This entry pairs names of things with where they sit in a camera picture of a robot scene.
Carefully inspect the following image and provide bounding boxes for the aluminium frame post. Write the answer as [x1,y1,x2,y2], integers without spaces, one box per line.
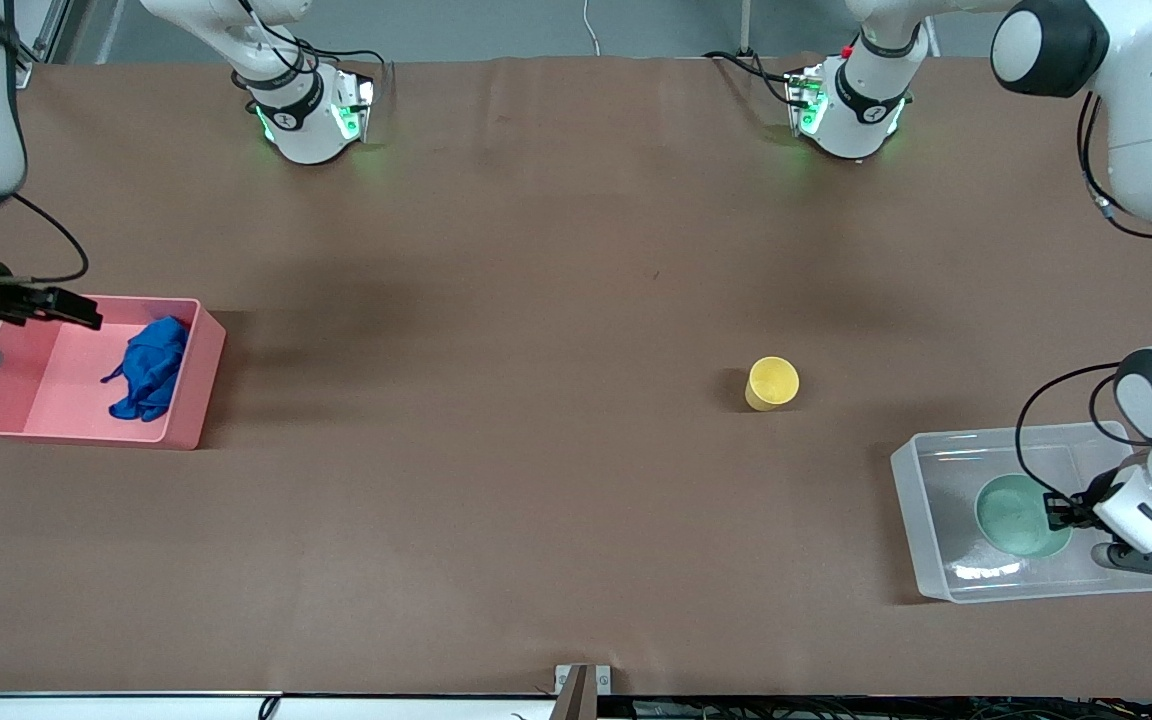
[8,0,72,89]

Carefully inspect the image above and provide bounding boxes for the yellow plastic cup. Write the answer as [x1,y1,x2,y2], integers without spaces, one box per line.
[745,356,800,412]

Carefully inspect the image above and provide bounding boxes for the clear plastic box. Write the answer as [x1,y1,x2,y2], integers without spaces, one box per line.
[890,421,1152,604]

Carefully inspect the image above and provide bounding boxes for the pink plastic bin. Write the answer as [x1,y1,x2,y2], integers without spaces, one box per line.
[0,291,227,451]

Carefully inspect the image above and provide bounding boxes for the black right base cables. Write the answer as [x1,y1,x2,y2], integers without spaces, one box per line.
[231,0,387,111]

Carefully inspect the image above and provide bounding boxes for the white table edge rail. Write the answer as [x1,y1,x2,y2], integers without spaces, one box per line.
[0,690,557,720]

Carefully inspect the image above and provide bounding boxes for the blue cloth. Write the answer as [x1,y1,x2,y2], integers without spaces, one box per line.
[101,316,190,422]

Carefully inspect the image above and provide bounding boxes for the mint green bowl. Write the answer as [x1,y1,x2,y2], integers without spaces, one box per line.
[975,473,1075,558]

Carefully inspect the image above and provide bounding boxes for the silver metal edge bracket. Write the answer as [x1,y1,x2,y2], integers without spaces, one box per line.
[554,663,612,720]

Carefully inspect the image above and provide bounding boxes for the black left base cable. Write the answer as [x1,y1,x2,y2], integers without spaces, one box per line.
[704,48,807,106]

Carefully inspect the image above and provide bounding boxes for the brown table cover sheet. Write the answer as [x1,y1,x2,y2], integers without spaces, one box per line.
[0,55,1152,698]

